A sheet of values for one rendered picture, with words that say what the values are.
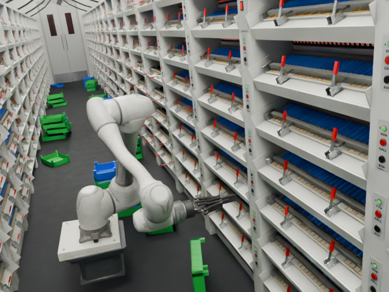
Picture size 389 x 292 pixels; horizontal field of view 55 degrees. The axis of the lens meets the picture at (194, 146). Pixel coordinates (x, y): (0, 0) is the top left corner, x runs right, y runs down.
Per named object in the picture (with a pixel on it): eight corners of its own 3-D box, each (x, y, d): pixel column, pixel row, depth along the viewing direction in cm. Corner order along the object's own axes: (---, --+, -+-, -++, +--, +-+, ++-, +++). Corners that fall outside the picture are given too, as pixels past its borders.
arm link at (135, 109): (101, 202, 224) (134, 190, 236) (114, 221, 215) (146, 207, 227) (105, 91, 177) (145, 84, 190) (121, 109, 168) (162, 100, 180)
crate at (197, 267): (195, 307, 183) (212, 306, 183) (191, 273, 177) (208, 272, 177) (193, 269, 212) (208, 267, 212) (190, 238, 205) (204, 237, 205)
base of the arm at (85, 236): (79, 248, 200) (77, 238, 198) (79, 226, 220) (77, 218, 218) (113, 240, 204) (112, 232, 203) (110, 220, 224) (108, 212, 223)
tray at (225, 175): (253, 208, 173) (245, 193, 169) (206, 165, 228) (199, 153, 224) (287, 184, 176) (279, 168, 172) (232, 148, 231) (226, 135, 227)
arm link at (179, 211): (175, 228, 151) (189, 225, 153) (172, 208, 148) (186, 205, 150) (169, 218, 159) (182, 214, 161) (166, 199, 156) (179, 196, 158)
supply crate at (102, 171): (95, 181, 265) (92, 171, 262) (96, 171, 284) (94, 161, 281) (136, 174, 270) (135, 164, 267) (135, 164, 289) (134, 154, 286)
